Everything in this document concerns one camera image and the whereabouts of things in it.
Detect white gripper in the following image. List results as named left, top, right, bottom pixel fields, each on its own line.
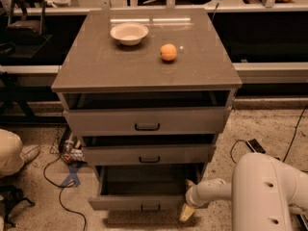
left=179, top=179, right=209, bottom=222

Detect grey drawer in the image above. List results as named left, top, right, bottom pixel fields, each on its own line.
left=89, top=163, right=203, bottom=212
left=83, top=144, right=216, bottom=166
left=64, top=108, right=231, bottom=137

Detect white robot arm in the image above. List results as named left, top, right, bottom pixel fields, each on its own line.
left=180, top=153, right=308, bottom=231

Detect grey drawer cabinet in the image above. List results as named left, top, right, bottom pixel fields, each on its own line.
left=51, top=7, right=243, bottom=191

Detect black device on floor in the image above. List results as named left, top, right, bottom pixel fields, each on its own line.
left=246, top=139, right=266, bottom=154

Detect black bar on floor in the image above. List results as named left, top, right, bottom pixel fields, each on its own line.
left=297, top=215, right=308, bottom=231

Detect blue tape cross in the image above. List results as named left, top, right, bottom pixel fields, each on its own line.
left=61, top=162, right=84, bottom=187

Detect clutter beside cabinet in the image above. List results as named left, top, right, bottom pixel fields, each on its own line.
left=50, top=126, right=86, bottom=165

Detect orange fruit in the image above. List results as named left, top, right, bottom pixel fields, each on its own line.
left=160, top=44, right=177, bottom=62

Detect grey shoe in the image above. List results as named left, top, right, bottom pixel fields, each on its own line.
left=20, top=145, right=40, bottom=165

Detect white bowl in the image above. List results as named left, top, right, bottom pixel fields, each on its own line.
left=110, top=22, right=148, bottom=46

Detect black stand base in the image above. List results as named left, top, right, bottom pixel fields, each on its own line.
left=0, top=185, right=36, bottom=230

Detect person leg beige trousers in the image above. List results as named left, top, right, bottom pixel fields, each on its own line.
left=0, top=129, right=24, bottom=178

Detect black chair background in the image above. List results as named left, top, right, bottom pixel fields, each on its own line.
left=0, top=0, right=50, bottom=61

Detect black cable left floor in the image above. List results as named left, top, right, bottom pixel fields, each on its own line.
left=42, top=156, right=88, bottom=231

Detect black cable floor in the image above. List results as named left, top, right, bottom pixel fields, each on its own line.
left=229, top=105, right=308, bottom=166
left=42, top=156, right=88, bottom=231

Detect black cable right floor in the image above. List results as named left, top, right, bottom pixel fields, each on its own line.
left=229, top=105, right=308, bottom=166

